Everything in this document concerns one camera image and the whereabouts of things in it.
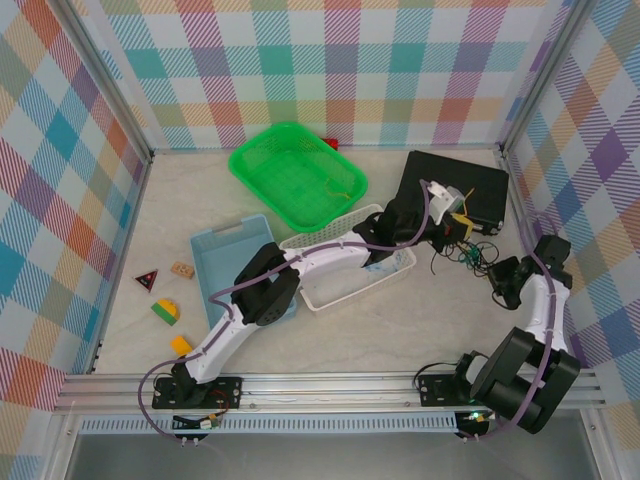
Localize white perforated plastic basket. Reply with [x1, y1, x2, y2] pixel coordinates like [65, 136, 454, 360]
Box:
[278, 203, 418, 312]

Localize light blue plastic basket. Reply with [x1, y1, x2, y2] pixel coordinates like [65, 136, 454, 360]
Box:
[188, 213, 301, 326]

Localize black rectangular box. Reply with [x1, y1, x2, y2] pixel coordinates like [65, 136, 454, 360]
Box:
[396, 149, 510, 236]

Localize green plastic mesh basket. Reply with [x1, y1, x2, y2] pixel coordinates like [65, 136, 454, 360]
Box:
[228, 121, 370, 236]

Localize small wiring connector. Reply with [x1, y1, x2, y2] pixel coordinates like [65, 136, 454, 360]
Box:
[457, 409, 499, 444]
[172, 413, 221, 447]

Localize grey metal shelf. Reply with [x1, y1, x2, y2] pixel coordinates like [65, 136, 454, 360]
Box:
[64, 432, 601, 480]

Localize green and yellow toy block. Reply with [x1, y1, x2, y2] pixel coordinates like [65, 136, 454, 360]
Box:
[151, 298, 182, 327]

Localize black red triangle toy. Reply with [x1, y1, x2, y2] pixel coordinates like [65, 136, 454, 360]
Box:
[133, 268, 160, 295]

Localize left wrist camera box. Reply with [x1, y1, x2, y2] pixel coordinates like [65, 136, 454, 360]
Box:
[429, 180, 469, 226]

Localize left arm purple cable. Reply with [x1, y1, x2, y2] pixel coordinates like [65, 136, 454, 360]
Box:
[137, 178, 436, 444]

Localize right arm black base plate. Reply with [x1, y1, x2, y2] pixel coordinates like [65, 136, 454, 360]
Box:
[417, 372, 481, 407]

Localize aluminium mounting rail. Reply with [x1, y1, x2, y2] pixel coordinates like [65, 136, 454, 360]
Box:
[54, 369, 606, 414]

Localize slotted grey cable duct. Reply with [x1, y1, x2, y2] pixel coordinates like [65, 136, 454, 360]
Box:
[79, 412, 459, 435]

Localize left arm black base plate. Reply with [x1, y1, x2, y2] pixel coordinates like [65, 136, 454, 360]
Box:
[152, 375, 244, 410]

